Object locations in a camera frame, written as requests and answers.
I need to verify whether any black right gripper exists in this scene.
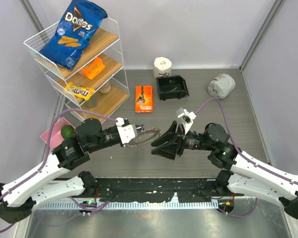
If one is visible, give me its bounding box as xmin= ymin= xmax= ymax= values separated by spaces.
xmin=151 ymin=120 xmax=215 ymax=160

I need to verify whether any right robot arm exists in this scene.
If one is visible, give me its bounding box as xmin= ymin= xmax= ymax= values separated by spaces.
xmin=151 ymin=121 xmax=298 ymax=220

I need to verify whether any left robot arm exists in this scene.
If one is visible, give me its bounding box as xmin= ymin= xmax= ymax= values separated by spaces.
xmin=0 ymin=118 xmax=145 ymax=224

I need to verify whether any orange razor box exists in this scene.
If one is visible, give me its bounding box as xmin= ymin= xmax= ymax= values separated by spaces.
xmin=135 ymin=85 xmax=153 ymax=113

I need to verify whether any black plastic storage bin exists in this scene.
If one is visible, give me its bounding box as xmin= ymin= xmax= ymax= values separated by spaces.
xmin=156 ymin=75 xmax=189 ymax=101

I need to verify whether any white toilet paper roll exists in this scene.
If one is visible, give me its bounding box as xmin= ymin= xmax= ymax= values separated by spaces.
xmin=153 ymin=57 xmax=172 ymax=78

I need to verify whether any yellow M&M candy bag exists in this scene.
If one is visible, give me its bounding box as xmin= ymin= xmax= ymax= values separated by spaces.
xmin=65 ymin=82 xmax=95 ymax=101

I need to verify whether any green lime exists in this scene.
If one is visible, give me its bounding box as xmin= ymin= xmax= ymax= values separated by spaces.
xmin=61 ymin=124 xmax=75 ymax=139

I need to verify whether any orange snack box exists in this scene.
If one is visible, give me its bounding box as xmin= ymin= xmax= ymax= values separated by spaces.
xmin=81 ymin=57 xmax=105 ymax=80

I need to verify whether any grey wrapped paper bundle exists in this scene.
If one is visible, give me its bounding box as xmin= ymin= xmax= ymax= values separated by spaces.
xmin=207 ymin=73 xmax=236 ymax=99

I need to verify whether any pink plastic tray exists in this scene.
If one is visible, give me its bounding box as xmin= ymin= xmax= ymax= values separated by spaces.
xmin=50 ymin=118 xmax=75 ymax=149

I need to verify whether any blue Doritos chip bag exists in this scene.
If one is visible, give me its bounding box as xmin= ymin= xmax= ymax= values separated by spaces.
xmin=39 ymin=0 xmax=108 ymax=70

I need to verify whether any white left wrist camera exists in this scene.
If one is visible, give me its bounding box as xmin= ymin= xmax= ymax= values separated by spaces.
xmin=116 ymin=118 xmax=138 ymax=146

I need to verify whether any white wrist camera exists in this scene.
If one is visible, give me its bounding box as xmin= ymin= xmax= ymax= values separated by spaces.
xmin=176 ymin=108 xmax=196 ymax=134
xmin=116 ymin=118 xmax=138 ymax=146

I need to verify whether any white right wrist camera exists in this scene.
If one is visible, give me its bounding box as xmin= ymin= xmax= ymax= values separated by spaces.
xmin=176 ymin=108 xmax=196 ymax=134

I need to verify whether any white wire wooden shelf rack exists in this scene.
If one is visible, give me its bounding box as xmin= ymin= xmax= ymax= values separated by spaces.
xmin=23 ymin=18 xmax=130 ymax=117

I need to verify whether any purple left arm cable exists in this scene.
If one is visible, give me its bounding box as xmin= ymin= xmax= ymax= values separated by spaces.
xmin=0 ymin=108 xmax=122 ymax=235

